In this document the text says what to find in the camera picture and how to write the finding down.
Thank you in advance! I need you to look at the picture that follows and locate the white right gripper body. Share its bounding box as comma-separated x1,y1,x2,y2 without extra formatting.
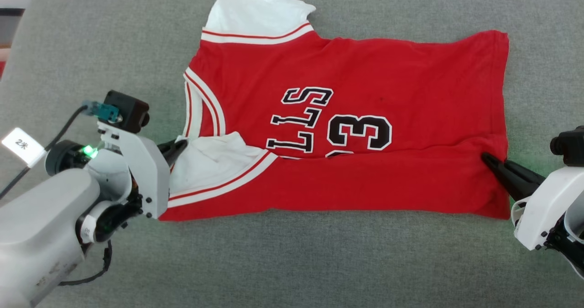
513,167,584,251

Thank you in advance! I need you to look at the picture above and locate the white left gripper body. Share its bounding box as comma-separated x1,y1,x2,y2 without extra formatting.
97,121,171,219

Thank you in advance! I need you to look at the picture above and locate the red white basketball jersey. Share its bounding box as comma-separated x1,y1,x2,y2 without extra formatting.
160,0,511,222

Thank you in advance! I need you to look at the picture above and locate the black left camera cable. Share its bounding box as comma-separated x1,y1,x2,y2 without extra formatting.
0,106,89,200

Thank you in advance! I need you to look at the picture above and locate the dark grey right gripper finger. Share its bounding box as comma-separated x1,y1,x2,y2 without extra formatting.
496,169,539,202
481,152,546,186

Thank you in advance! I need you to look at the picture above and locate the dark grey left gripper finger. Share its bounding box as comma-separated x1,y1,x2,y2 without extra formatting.
157,138,188,167

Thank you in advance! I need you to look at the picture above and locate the teal camera cable connector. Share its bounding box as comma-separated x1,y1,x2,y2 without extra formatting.
82,100,120,122

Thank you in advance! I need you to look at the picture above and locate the white paper cable tag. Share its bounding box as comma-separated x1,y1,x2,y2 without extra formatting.
1,127,46,168

